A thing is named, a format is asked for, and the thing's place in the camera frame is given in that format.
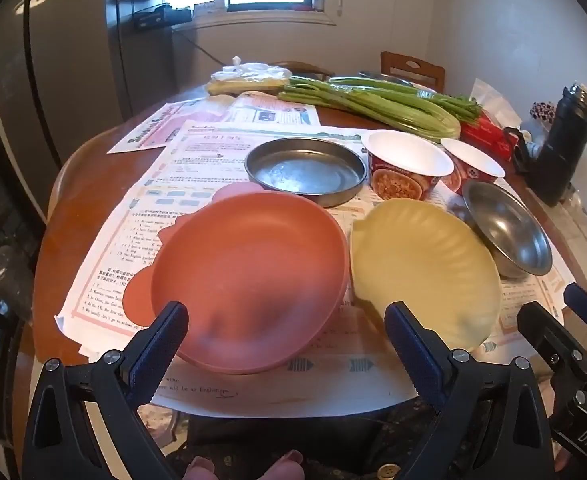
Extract grey refrigerator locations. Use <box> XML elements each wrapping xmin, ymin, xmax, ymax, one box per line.
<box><xmin>0</xmin><ymin>0</ymin><xmax>134</xmax><ymax>221</ymax></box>

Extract black thermos bottle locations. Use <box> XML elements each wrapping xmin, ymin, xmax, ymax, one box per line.
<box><xmin>533</xmin><ymin>85</ymin><xmax>587</xmax><ymax>207</ymax></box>

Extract small printed paper bowl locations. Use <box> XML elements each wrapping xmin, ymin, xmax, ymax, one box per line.
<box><xmin>441</xmin><ymin>137</ymin><xmax>505</xmax><ymax>196</ymax></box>

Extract stainless steel bowl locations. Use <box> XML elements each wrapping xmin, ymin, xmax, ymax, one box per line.
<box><xmin>462</xmin><ymin>180</ymin><xmax>553</xmax><ymax>281</ymax></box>

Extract yellow scalloped plate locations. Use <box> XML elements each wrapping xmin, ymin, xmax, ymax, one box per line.
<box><xmin>349</xmin><ymin>197</ymin><xmax>503</xmax><ymax>352</ymax></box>

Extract wooden chair with cutout back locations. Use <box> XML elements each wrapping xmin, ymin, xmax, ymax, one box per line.
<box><xmin>380</xmin><ymin>51</ymin><xmax>445</xmax><ymax>93</ymax></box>

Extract pink plastic plate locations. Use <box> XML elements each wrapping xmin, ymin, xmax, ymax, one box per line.
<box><xmin>123</xmin><ymin>181</ymin><xmax>348</xmax><ymax>375</ymax></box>

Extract person's left hand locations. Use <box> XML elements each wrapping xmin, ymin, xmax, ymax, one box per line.
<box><xmin>186</xmin><ymin>449</ymin><xmax>307</xmax><ymax>480</ymax></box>

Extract round metal pan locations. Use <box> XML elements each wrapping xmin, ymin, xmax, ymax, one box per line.
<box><xmin>244</xmin><ymin>136</ymin><xmax>369</xmax><ymax>208</ymax></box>

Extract green celery bunch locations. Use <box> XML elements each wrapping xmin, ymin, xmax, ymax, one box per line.
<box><xmin>277</xmin><ymin>75</ymin><xmax>481</xmax><ymax>142</ymax></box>

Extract wooden chair with curved back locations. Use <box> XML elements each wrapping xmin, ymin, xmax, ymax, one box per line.
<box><xmin>273</xmin><ymin>61</ymin><xmax>337</xmax><ymax>81</ymax></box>

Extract black carrying strap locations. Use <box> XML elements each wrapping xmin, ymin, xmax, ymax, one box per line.
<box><xmin>503</xmin><ymin>127</ymin><xmax>541</xmax><ymax>176</ymax></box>

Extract steel basin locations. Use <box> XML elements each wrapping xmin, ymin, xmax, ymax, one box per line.
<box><xmin>358</xmin><ymin>71</ymin><xmax>414</xmax><ymax>86</ymax></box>

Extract dotted dark ornament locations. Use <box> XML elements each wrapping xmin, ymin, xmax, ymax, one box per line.
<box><xmin>531</xmin><ymin>101</ymin><xmax>557</xmax><ymax>123</ymax></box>

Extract plastic bag with yellow food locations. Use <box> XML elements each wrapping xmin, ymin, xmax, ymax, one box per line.
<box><xmin>208</xmin><ymin>57</ymin><xmax>294</xmax><ymax>96</ymax></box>

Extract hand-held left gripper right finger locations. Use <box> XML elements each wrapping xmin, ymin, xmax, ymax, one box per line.
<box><xmin>383</xmin><ymin>301</ymin><xmax>557</xmax><ymax>480</ymax></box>

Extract large printed paper bowl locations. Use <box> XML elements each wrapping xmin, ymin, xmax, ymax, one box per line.
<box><xmin>362</xmin><ymin>129</ymin><xmax>455</xmax><ymax>203</ymax></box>

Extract large white printed newspaper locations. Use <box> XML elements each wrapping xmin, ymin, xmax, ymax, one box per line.
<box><xmin>56</xmin><ymin>120</ymin><xmax>579</xmax><ymax>418</ymax></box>

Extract red tissue box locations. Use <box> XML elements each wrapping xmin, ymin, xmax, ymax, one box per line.
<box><xmin>461</xmin><ymin>77</ymin><xmax>521</xmax><ymax>158</ymax></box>

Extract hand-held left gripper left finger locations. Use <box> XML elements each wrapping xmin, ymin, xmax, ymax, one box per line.
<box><xmin>23</xmin><ymin>301</ymin><xmax>190</xmax><ymax>480</ymax></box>

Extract pink printed newspaper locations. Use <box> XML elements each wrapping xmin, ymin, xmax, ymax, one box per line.
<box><xmin>107</xmin><ymin>91</ymin><xmax>321</xmax><ymax>155</ymax></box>

